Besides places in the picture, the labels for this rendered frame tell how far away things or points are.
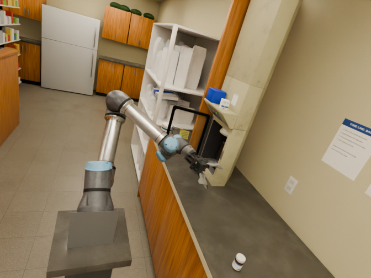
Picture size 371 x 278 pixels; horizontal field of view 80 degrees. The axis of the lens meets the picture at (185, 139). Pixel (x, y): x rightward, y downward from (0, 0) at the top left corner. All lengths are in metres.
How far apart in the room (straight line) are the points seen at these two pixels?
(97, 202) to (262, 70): 1.16
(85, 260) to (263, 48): 1.39
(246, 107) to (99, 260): 1.16
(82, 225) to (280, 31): 1.41
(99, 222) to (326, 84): 1.47
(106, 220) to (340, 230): 1.21
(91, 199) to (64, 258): 0.25
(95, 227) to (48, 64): 5.47
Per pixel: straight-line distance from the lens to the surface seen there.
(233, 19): 1.77
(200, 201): 1.52
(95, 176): 1.07
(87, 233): 1.10
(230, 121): 1.48
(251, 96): 1.50
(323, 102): 1.63
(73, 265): 1.11
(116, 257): 1.13
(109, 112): 1.32
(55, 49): 6.20
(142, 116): 1.17
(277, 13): 1.49
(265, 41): 1.47
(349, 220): 1.52
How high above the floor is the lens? 1.84
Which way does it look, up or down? 22 degrees down
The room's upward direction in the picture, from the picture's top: 16 degrees clockwise
